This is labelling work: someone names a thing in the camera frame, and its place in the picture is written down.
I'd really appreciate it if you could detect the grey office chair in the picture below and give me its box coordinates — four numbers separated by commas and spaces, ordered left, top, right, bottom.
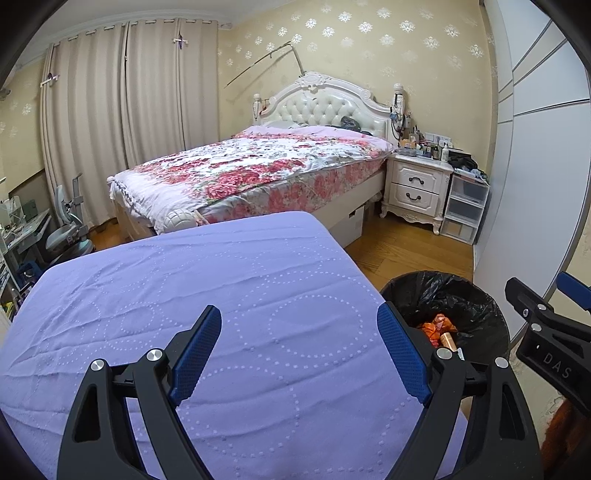
44, 173, 95, 264

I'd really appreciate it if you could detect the trash bin with black bag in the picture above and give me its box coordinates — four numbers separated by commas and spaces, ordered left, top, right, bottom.
379, 271, 512, 416

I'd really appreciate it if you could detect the cluttered desk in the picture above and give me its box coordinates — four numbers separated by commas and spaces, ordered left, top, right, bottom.
0, 194, 51, 319

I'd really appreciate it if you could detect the orange wrapper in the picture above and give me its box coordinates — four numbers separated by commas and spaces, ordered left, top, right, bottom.
418, 314, 459, 344

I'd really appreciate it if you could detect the cluster of small bottles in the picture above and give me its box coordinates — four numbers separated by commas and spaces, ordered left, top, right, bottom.
392, 108, 455, 162

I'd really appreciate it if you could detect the clear plastic drawer unit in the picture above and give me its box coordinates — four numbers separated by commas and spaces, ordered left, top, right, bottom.
438, 173, 490, 244

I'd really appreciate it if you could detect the white ball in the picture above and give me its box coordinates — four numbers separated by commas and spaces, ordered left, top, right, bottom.
164, 207, 201, 232

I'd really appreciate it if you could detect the white nightstand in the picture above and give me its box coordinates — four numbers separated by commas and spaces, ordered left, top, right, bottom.
379, 152, 454, 236

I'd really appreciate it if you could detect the person's right forearm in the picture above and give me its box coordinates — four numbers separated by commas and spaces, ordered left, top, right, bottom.
540, 399, 591, 480

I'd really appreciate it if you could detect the dark cloth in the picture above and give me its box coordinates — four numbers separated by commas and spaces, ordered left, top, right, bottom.
339, 115, 375, 137

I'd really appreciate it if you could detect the floral blanket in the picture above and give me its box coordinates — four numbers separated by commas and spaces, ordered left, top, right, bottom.
107, 126, 395, 234

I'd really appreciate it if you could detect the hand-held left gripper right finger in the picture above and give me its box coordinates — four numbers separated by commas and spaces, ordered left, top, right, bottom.
376, 301, 541, 480

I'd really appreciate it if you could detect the white storage box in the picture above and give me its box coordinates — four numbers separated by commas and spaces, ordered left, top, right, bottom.
323, 203, 368, 247

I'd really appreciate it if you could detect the purple tablecloth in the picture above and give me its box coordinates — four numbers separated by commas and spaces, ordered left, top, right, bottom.
0, 210, 467, 480

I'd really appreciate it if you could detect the beige curtain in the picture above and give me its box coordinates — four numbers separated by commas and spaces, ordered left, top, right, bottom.
41, 25, 134, 232
124, 17, 222, 167

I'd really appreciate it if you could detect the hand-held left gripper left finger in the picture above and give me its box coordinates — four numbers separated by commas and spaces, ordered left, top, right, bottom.
55, 305, 222, 480

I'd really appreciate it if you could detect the black bag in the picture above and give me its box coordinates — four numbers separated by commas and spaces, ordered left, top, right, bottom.
448, 150, 488, 178

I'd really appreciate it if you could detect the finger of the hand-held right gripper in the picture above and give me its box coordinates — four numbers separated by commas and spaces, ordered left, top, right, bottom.
555, 271, 591, 324
504, 277, 557, 336

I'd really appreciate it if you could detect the white wardrobe sliding door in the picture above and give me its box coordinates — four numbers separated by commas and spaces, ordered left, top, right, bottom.
473, 0, 591, 301

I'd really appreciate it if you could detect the white bed tufted headboard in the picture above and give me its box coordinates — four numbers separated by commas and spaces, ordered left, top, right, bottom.
107, 71, 407, 241

